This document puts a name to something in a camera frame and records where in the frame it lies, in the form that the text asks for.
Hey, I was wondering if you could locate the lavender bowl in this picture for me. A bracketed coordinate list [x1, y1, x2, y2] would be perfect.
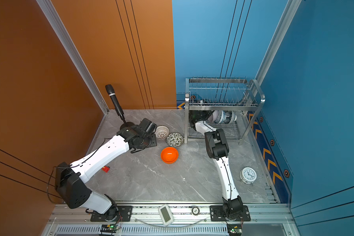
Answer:
[207, 110, 222, 124]

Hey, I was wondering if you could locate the orange bowl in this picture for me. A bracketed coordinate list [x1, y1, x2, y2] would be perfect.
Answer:
[160, 147, 179, 164]

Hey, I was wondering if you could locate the dark flower-shaped bowl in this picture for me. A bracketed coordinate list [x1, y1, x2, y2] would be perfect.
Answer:
[229, 111, 237, 124]

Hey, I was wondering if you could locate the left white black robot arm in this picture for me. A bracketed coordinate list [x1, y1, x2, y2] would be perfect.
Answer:
[55, 119, 157, 222]

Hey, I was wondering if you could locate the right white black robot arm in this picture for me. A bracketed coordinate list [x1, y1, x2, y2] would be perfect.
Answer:
[188, 110, 244, 221]

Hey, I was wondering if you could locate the steel two-tier dish rack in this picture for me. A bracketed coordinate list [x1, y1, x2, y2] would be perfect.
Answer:
[184, 78, 266, 144]

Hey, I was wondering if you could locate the white red patterned bowl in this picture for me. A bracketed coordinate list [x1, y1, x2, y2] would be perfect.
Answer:
[155, 125, 170, 140]

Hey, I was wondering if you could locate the green floral patterned bowl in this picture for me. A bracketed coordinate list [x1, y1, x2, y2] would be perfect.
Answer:
[166, 132, 184, 148]

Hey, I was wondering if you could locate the small red object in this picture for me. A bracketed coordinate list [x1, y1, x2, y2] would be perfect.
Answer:
[102, 166, 110, 173]

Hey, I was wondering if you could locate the black microphone on stand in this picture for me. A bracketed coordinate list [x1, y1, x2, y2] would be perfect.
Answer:
[105, 84, 135, 129]

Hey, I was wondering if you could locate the white analog alarm clock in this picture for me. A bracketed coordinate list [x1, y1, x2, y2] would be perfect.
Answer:
[240, 167, 257, 184]

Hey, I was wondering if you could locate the white digital timer display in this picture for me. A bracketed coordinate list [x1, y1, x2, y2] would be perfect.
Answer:
[158, 204, 174, 226]

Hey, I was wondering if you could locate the small round gauge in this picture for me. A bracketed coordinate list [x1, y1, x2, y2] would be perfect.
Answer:
[192, 206, 200, 216]

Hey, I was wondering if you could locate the left circuit board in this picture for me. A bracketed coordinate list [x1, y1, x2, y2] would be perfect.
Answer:
[99, 224, 122, 236]

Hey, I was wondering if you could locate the circuit board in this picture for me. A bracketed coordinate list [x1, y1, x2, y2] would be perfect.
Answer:
[99, 224, 122, 236]
[227, 225, 242, 236]

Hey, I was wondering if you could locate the right circuit board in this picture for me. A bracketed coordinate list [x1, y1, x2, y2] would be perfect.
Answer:
[227, 225, 242, 236]

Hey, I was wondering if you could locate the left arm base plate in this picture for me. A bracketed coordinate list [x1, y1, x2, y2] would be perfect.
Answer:
[90, 206, 133, 223]

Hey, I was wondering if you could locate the white cable on rail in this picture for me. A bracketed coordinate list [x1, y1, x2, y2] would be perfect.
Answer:
[132, 217, 213, 229]

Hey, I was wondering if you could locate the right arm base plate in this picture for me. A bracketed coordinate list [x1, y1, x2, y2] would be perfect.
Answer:
[209, 205, 251, 222]

